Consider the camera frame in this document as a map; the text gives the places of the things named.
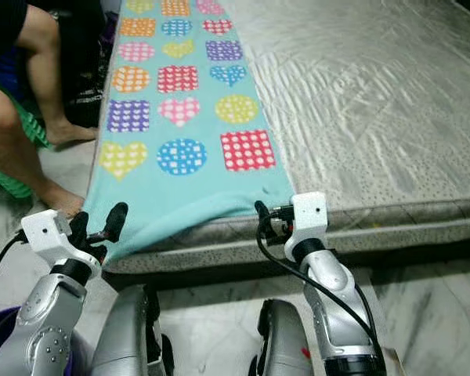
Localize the teal patterned blanket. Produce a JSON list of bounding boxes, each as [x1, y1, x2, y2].
[[85, 0, 295, 263]]

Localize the green plastic stool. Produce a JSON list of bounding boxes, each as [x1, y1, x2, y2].
[[0, 74, 52, 201]]

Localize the silver robot left leg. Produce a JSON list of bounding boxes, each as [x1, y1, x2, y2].
[[90, 284, 173, 376]]

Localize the silver robot leg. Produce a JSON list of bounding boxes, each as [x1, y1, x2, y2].
[[90, 284, 173, 376], [247, 299, 322, 376]]

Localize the silver robot right leg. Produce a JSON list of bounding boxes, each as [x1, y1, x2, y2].
[[247, 299, 322, 376]]

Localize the person in black shorts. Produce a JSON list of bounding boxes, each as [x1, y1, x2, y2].
[[0, 0, 99, 219]]

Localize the black patterned bag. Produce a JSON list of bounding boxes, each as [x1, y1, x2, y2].
[[67, 0, 118, 130]]

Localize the grey quilted mattress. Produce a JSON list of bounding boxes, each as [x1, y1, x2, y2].
[[106, 0, 470, 275]]

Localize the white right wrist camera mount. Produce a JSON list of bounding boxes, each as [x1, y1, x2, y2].
[[290, 191, 331, 244]]

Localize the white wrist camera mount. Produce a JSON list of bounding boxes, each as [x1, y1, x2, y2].
[[23, 208, 80, 264], [290, 191, 331, 244]]

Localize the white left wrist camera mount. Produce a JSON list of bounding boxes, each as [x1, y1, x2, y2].
[[23, 208, 80, 264]]

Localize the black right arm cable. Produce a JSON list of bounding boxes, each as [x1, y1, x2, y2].
[[256, 219, 381, 353]]

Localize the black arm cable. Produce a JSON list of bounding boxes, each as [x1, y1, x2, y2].
[[256, 219, 381, 353], [0, 230, 29, 291]]

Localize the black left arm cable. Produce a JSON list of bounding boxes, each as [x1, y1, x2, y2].
[[0, 230, 29, 291]]

